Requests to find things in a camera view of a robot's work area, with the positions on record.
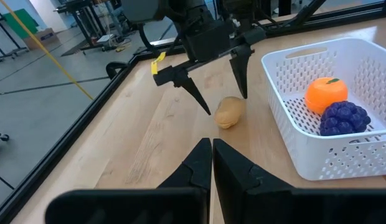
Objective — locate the white perforated plastic basket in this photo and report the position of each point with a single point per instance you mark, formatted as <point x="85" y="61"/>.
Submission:
<point x="305" y="155"/>

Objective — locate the black workbench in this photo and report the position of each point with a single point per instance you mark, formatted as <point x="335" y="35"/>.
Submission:
<point x="73" y="7"/>

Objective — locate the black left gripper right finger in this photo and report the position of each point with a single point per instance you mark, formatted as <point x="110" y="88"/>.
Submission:
<point x="233" y="174"/>

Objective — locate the white flat box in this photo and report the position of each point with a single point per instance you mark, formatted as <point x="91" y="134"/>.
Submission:
<point x="105" y="38"/>

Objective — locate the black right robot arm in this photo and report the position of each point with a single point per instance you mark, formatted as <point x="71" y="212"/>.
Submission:
<point x="143" y="9"/>

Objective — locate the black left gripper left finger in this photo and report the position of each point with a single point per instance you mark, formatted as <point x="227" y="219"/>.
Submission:
<point x="196" y="168"/>

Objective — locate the black caster wheel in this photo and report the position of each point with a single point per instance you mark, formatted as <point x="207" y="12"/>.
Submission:
<point x="0" y="137"/>

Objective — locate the green board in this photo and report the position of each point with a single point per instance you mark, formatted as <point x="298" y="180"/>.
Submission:
<point x="23" y="21"/>

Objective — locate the cardboard box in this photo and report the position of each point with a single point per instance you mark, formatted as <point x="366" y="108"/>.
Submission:
<point x="43" y="37"/>

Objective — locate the yellow tag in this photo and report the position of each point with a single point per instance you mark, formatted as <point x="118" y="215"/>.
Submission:
<point x="154" y="67"/>

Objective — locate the orange toy fruit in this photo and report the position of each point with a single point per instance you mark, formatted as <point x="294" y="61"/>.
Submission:
<point x="323" y="93"/>

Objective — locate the tan toy potato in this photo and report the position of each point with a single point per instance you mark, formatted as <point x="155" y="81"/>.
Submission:
<point x="228" y="112"/>

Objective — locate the purple toy grape bunch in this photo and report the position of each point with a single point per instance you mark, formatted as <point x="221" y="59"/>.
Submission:
<point x="342" y="118"/>

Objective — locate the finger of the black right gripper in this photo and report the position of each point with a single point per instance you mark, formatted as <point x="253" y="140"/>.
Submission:
<point x="241" y="71"/>
<point x="193" y="91"/>

